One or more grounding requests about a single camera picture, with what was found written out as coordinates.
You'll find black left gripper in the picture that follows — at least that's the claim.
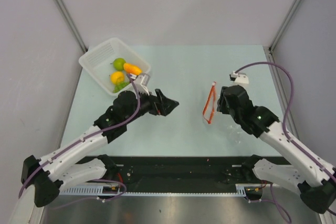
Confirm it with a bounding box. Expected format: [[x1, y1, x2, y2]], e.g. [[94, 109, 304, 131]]
[[123, 86, 177, 124]]

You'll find clear zip top bag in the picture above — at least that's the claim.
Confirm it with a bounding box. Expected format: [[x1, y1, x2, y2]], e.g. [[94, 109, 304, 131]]
[[202, 81, 243, 146]]

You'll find orange fake peach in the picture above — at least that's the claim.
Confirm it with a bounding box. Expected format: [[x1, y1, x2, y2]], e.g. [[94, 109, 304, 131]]
[[123, 62, 142, 76]]

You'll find yellow fake lemon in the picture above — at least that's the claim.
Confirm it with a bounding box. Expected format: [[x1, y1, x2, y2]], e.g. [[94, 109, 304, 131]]
[[110, 71, 125, 85]]

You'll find light green fake pear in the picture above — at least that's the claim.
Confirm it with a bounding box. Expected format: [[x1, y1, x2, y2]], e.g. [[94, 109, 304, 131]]
[[112, 58, 126, 71]]

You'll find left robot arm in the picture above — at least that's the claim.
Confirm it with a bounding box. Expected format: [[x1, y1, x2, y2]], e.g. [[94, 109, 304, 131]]
[[19, 89, 179, 208]]

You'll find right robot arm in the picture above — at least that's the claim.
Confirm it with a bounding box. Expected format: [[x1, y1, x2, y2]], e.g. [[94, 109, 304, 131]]
[[217, 85, 335, 214]]

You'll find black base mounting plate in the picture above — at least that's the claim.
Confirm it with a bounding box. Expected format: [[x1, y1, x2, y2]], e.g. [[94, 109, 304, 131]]
[[86, 155, 274, 193]]

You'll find white plastic basket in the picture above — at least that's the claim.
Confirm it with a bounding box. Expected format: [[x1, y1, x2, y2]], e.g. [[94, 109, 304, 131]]
[[79, 38, 151, 96]]

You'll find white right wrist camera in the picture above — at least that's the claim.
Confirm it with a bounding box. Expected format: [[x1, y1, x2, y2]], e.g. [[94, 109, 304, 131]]
[[229, 71, 249, 87]]

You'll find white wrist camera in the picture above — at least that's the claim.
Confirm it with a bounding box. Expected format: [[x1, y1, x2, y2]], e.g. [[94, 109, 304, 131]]
[[229, 71, 249, 87], [127, 73, 151, 95]]

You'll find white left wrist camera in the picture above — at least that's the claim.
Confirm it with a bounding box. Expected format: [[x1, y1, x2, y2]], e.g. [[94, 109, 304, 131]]
[[127, 73, 151, 95]]

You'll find right aluminium corner post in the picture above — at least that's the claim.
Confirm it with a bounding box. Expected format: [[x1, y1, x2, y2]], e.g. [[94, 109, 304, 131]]
[[268, 0, 303, 54]]

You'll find aluminium corner post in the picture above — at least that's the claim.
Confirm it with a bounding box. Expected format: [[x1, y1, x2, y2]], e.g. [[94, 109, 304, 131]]
[[268, 0, 303, 54], [38, 0, 88, 52]]

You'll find white slotted cable duct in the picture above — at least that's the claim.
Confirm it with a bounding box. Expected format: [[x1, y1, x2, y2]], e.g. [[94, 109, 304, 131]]
[[60, 185, 246, 197]]

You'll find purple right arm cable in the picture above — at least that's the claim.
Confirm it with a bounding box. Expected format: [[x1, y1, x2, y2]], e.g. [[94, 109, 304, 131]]
[[235, 61, 336, 222]]

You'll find left aluminium corner post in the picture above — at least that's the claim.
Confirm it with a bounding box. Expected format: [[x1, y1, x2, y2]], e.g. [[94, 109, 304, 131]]
[[38, 0, 88, 52]]

